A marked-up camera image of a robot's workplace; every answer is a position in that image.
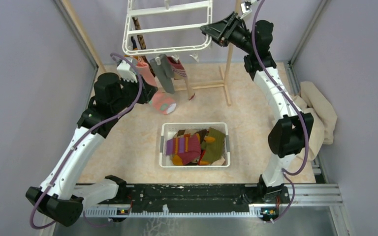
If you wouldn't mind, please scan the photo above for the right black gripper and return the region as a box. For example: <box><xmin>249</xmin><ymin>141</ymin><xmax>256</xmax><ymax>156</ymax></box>
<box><xmin>199</xmin><ymin>12</ymin><xmax>254</xmax><ymax>55</ymax></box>

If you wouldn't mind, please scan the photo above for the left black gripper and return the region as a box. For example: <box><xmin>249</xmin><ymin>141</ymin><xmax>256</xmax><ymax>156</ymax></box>
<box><xmin>112</xmin><ymin>72</ymin><xmax>158</xmax><ymax>113</ymax></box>

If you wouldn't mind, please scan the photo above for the pink patterned sock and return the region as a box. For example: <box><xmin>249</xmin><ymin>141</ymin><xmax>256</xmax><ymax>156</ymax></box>
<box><xmin>135</xmin><ymin>59</ymin><xmax>177</xmax><ymax>115</ymax></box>

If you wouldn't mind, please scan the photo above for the grey sock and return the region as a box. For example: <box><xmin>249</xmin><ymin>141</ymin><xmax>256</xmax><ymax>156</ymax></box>
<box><xmin>149</xmin><ymin>54</ymin><xmax>175</xmax><ymax>94</ymax></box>

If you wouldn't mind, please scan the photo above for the white plastic sock hanger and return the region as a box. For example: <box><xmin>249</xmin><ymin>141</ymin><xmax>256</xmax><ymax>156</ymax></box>
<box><xmin>122</xmin><ymin>0</ymin><xmax>213</xmax><ymax>56</ymax></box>

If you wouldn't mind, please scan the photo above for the maroon striped beige sock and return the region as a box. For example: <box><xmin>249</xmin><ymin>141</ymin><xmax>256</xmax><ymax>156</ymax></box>
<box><xmin>167</xmin><ymin>56</ymin><xmax>195</xmax><ymax>100</ymax></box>

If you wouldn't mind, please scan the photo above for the white plastic basket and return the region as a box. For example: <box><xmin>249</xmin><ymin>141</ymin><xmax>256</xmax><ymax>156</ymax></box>
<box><xmin>159</xmin><ymin>122</ymin><xmax>231</xmax><ymax>169</ymax></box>

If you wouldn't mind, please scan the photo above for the purple maroon striped sock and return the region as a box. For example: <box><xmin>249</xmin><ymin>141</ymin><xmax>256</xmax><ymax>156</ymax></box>
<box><xmin>165</xmin><ymin>134</ymin><xmax>201</xmax><ymax>166</ymax></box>

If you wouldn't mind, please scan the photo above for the olive green striped sock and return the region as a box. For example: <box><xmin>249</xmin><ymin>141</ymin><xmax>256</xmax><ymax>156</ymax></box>
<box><xmin>198</xmin><ymin>127</ymin><xmax>225</xmax><ymax>166</ymax></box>

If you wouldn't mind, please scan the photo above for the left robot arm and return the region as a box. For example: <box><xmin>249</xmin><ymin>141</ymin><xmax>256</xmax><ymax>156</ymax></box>
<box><xmin>26</xmin><ymin>72</ymin><xmax>158</xmax><ymax>229</ymax></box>

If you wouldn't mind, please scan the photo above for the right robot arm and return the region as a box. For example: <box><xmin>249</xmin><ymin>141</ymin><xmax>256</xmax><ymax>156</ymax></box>
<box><xmin>200</xmin><ymin>13</ymin><xmax>314</xmax><ymax>203</ymax></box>

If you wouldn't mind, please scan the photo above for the wooden hanger rack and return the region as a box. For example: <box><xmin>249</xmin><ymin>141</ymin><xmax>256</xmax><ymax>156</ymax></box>
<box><xmin>54</xmin><ymin>0</ymin><xmax>233</xmax><ymax>106</ymax></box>

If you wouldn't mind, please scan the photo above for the black hanging sock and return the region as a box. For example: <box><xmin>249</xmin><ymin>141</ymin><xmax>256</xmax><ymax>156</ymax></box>
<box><xmin>130</xmin><ymin>36</ymin><xmax>138</xmax><ymax>50</ymax></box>

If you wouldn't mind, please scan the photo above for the brown argyle hanging sock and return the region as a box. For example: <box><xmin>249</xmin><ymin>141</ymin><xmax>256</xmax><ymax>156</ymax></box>
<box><xmin>132</xmin><ymin>17</ymin><xmax>146</xmax><ymax>50</ymax></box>

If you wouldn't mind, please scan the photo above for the brown argyle sock in basket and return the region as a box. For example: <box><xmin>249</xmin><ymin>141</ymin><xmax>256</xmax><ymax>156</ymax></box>
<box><xmin>173</xmin><ymin>129</ymin><xmax>208</xmax><ymax>141</ymax></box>

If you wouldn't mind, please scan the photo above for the beige crumpled cloth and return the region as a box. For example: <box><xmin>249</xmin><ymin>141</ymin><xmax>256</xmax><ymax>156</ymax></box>
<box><xmin>293</xmin><ymin>81</ymin><xmax>338</xmax><ymax>162</ymax></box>

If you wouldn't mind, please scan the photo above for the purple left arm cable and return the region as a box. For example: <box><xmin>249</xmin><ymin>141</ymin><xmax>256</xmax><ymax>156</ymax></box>
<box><xmin>29</xmin><ymin>53</ymin><xmax>144</xmax><ymax>230</ymax></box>

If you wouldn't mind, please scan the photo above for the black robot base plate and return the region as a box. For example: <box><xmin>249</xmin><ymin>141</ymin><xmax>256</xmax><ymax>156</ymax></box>
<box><xmin>96</xmin><ymin>183</ymin><xmax>291</xmax><ymax>223</ymax></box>

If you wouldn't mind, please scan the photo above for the aluminium frame rail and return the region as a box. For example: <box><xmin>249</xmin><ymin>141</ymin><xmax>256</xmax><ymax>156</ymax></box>
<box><xmin>40</xmin><ymin>184</ymin><xmax>353</xmax><ymax>236</ymax></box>

